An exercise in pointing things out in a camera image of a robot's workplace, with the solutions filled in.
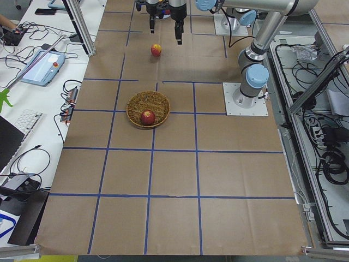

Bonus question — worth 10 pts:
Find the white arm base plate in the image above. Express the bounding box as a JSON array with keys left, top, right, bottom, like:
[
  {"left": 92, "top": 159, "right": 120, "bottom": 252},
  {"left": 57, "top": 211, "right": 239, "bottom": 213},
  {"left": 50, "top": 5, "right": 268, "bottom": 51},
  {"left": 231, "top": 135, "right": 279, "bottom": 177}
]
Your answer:
[{"left": 222, "top": 82, "right": 268, "bottom": 117}]

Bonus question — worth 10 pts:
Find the dark red apple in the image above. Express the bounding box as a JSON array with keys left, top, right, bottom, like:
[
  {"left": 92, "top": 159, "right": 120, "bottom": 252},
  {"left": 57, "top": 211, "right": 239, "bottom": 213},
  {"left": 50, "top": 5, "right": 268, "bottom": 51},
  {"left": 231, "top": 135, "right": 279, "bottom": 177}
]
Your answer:
[{"left": 140, "top": 110, "right": 156, "bottom": 126}]

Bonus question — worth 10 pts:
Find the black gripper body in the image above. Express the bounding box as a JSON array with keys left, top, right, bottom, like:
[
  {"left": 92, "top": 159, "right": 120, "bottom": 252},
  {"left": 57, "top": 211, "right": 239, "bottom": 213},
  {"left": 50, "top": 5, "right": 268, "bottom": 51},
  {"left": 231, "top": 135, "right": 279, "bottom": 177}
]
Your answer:
[{"left": 135, "top": 0, "right": 187, "bottom": 21}]

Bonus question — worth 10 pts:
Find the white keyboard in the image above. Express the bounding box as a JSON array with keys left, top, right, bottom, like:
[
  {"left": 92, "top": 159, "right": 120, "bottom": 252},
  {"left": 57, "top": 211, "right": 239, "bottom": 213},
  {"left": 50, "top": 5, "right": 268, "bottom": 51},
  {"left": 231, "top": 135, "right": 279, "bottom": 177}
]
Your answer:
[{"left": 14, "top": 109, "right": 43, "bottom": 146}]

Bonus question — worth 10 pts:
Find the aluminium frame post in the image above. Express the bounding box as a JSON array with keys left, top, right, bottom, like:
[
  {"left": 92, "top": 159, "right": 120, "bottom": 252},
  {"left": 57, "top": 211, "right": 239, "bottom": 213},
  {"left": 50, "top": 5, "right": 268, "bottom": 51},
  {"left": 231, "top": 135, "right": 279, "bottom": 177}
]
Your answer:
[{"left": 63, "top": 0, "right": 96, "bottom": 57}]

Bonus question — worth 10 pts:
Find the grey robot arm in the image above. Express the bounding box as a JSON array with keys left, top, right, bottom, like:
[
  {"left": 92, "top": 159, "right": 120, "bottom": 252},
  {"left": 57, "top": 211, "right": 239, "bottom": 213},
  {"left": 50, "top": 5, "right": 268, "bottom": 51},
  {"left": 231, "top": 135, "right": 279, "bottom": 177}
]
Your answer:
[{"left": 135, "top": 1, "right": 318, "bottom": 109}]

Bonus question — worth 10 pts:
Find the red yellow apple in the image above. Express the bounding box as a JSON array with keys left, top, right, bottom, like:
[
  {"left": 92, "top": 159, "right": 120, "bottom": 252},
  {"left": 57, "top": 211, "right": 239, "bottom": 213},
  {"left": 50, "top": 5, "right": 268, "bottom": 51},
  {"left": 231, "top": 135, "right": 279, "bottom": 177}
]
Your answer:
[{"left": 151, "top": 44, "right": 162, "bottom": 57}]

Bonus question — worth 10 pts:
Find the round wicker basket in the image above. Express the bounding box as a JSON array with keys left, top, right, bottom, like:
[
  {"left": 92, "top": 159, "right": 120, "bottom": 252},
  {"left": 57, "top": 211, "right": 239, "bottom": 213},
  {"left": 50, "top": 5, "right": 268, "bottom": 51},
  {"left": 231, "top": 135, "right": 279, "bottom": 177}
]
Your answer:
[{"left": 126, "top": 91, "right": 170, "bottom": 129}]

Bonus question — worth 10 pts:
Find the black laptop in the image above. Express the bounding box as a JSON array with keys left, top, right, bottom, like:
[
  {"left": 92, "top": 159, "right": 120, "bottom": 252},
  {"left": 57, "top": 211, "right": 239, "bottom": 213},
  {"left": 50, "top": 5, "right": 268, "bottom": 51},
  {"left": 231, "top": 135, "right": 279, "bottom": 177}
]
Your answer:
[{"left": 0, "top": 116, "right": 25, "bottom": 171}]

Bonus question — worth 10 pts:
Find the black smartphone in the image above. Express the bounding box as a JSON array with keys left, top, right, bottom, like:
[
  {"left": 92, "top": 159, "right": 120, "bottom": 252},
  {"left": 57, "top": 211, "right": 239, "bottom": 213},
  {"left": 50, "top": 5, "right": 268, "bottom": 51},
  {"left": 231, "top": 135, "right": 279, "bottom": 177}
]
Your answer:
[{"left": 34, "top": 8, "right": 56, "bottom": 15}]

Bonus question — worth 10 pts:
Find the blue teach pendant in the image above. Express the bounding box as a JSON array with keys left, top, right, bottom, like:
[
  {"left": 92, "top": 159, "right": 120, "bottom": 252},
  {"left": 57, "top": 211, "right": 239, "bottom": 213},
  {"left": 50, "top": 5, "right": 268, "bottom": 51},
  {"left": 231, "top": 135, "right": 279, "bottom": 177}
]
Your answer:
[{"left": 20, "top": 51, "right": 65, "bottom": 86}]

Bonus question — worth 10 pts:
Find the green hand pointer stick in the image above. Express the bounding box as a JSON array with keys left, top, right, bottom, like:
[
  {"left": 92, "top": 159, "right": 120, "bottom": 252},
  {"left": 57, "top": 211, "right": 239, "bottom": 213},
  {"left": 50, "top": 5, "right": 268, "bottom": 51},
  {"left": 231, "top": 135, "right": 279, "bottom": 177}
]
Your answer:
[{"left": 1, "top": 34, "right": 66, "bottom": 110}]

